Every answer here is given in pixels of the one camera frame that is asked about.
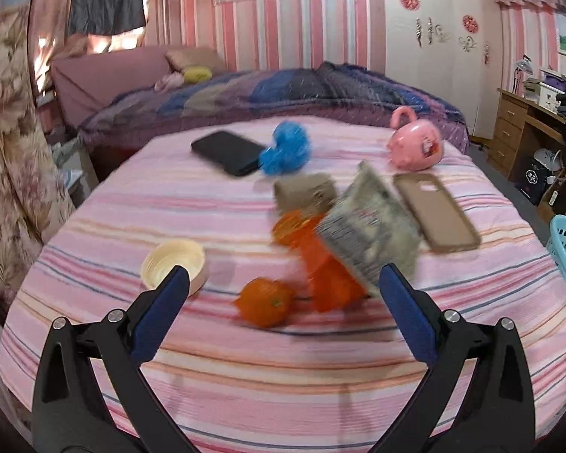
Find floral curtain left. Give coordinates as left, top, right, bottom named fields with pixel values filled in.
left=0, top=4, right=74, bottom=309

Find pink cartoon mug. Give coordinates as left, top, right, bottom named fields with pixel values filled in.
left=388, top=106, right=444, bottom=172

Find wooden desk with drawers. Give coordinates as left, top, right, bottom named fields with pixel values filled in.
left=488, top=88, right=566, bottom=182

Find desk lamp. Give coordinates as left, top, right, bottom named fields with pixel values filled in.
left=511, top=54, right=533, bottom=96

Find yellow plush toy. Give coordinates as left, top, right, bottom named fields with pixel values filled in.
left=182, top=66, right=212, bottom=85

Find orange tangerine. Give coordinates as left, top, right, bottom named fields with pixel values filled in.
left=235, top=278, right=294, bottom=329

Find cream plastic lid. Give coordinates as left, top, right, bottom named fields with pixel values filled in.
left=141, top=238, right=208, bottom=296

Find white printer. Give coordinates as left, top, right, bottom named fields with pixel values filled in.
left=523, top=69, right=566, bottom=114

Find black smartphone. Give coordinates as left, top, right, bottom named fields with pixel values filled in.
left=191, top=130, right=266, bottom=177

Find pink striped bedspread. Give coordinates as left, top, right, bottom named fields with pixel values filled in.
left=0, top=131, right=566, bottom=452

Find black box under desk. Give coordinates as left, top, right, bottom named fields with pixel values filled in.
left=515, top=159, right=553, bottom=206

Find grey snack wrapper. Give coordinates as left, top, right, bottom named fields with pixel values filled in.
left=315, top=160, right=421, bottom=297

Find blue plastic bag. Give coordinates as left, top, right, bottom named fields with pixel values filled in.
left=258, top=121, right=312, bottom=176

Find brown phone case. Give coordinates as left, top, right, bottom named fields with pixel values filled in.
left=392, top=173, right=481, bottom=254

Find brown pillow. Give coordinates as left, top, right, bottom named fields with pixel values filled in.
left=165, top=47, right=228, bottom=75

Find purple bed with plaid blanket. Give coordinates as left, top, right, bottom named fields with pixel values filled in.
left=51, top=47, right=469, bottom=151

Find orange plastic wrapper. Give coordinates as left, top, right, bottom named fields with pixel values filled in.
left=296, top=215, right=366, bottom=313

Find white helmet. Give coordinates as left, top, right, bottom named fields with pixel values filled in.
left=534, top=148, right=563, bottom=173

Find white wardrobe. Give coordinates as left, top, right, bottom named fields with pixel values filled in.
left=384, top=0, right=503, bottom=139

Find pink plush toy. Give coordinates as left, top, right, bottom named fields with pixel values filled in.
left=153, top=72, right=185, bottom=93

